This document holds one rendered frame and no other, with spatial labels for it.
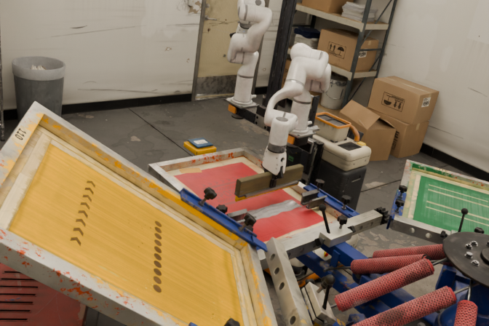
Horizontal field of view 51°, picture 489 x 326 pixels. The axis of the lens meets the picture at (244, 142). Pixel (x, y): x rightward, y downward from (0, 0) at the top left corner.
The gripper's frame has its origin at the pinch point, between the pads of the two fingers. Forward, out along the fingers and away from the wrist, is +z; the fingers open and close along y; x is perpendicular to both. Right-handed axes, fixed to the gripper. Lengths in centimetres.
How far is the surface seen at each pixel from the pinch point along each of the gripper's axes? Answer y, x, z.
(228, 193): 17.3, 6.9, 13.9
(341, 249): -44.8, 2.9, 4.8
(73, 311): -37, 100, -3
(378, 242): 40, -170, 112
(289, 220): -11.7, -4.1, 13.8
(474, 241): -85, -1, -23
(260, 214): -2.9, 5.4, 13.4
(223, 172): 36.0, -3.9, 14.2
